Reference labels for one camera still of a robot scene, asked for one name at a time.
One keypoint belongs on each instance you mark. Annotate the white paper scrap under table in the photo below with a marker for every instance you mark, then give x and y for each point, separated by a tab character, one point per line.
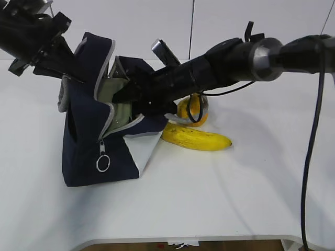
182	244

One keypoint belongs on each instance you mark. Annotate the navy blue lunch bag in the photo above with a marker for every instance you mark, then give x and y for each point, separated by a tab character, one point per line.
96	149

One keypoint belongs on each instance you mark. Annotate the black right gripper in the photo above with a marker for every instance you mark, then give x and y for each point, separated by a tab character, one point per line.
155	92

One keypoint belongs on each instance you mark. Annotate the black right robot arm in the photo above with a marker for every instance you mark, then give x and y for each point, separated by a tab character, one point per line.
255	58

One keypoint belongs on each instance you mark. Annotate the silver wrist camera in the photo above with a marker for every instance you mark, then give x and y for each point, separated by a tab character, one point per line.
37	6
164	54

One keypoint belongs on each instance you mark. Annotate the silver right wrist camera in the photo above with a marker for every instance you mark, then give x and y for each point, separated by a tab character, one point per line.
164	54

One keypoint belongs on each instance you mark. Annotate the yellow pear-shaped fruit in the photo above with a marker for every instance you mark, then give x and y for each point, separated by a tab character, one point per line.
199	114

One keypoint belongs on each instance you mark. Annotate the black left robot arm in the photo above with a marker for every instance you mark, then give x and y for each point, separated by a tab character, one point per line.
34	38

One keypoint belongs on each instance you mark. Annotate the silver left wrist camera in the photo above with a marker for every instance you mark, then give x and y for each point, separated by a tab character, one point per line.
37	6

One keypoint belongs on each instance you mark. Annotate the green lid glass container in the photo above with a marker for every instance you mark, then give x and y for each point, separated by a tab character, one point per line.
120	116

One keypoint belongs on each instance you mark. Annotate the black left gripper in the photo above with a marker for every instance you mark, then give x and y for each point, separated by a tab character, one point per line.
36	40

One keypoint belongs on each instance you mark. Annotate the yellow banana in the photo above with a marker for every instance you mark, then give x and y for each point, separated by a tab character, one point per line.
191	138

